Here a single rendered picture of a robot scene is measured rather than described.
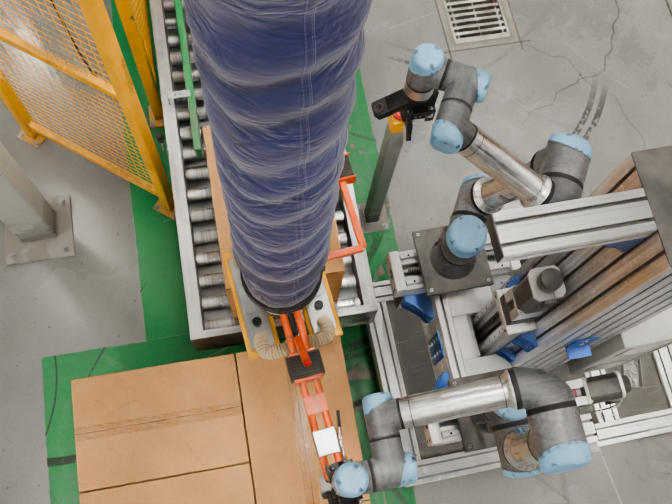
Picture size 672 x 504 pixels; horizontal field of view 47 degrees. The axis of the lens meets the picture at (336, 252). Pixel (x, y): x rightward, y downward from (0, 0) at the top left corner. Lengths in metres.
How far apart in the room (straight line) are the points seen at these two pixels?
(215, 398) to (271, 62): 2.08
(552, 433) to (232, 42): 1.20
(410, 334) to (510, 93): 1.44
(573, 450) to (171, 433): 1.55
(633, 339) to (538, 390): 0.66
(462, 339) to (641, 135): 1.97
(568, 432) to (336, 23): 1.18
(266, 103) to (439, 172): 2.81
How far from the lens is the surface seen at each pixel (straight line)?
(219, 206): 2.64
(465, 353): 2.56
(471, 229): 2.33
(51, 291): 3.68
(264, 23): 0.88
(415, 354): 3.29
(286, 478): 2.85
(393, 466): 1.84
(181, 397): 2.90
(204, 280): 2.98
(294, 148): 1.14
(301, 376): 2.17
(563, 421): 1.83
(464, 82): 1.84
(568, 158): 2.05
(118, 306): 3.59
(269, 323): 2.32
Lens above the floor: 3.40
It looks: 71 degrees down
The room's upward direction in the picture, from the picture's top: 11 degrees clockwise
